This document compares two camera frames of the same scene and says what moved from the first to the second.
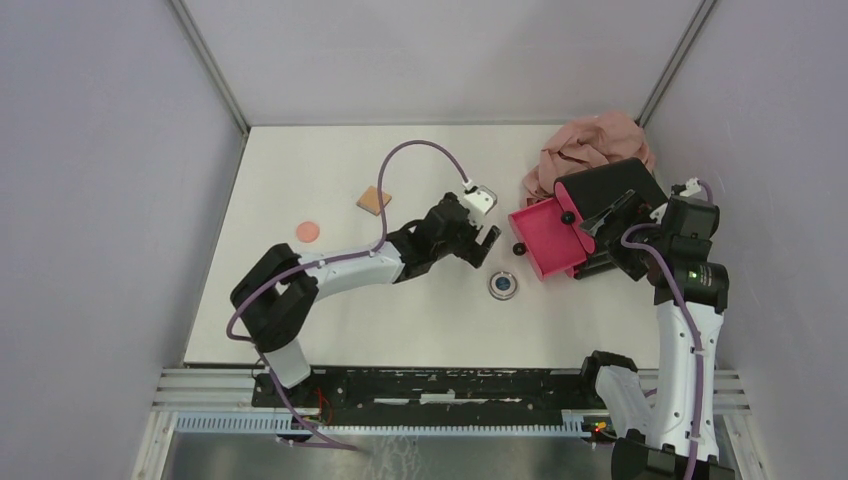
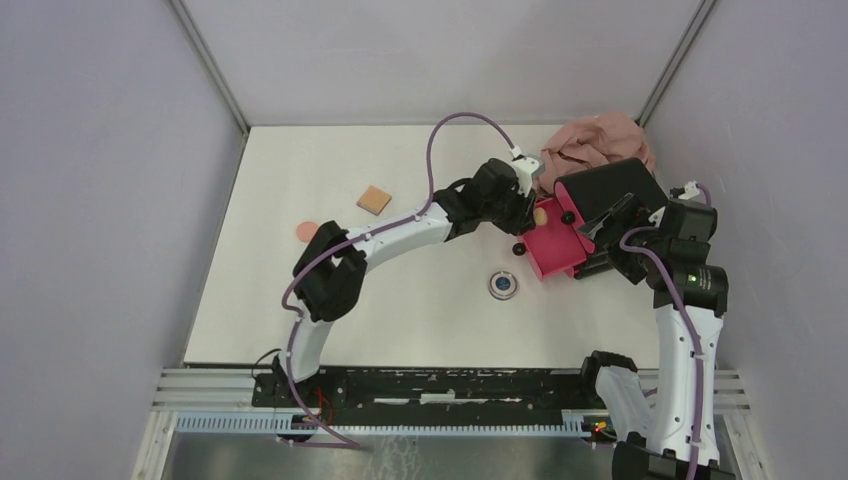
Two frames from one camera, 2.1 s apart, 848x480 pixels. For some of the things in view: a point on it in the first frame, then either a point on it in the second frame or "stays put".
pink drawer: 547,239 stays put
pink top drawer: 570,215 stays put
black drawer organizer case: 590,192 stays put
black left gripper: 472,250 to 524,219
